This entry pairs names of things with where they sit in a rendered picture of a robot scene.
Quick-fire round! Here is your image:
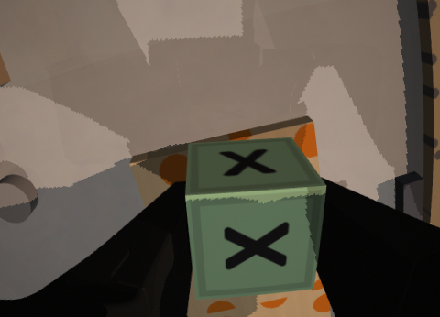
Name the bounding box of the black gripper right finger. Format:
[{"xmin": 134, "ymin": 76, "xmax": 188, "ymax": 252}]
[{"xmin": 316, "ymin": 178, "xmax": 440, "ymax": 317}]

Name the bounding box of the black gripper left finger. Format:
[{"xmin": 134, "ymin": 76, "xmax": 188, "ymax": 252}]
[{"xmin": 0, "ymin": 181, "xmax": 193, "ymax": 317}]

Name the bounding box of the green cube with black x marks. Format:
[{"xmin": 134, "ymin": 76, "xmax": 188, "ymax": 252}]
[{"xmin": 184, "ymin": 137, "xmax": 327, "ymax": 300}]

